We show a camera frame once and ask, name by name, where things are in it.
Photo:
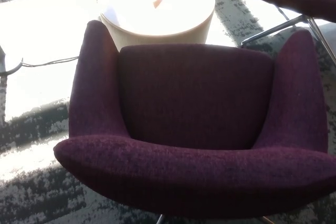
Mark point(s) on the purple fabric armchair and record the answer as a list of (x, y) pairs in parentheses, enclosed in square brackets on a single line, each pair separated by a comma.
[(194, 98)]

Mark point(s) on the round white side table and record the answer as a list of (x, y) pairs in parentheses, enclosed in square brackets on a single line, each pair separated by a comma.
[(157, 22)]

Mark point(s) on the small orange item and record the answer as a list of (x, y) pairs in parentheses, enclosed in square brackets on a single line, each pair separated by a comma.
[(157, 2)]

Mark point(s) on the floor lamp stand base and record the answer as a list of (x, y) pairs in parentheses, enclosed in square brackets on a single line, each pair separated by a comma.
[(8, 70)]

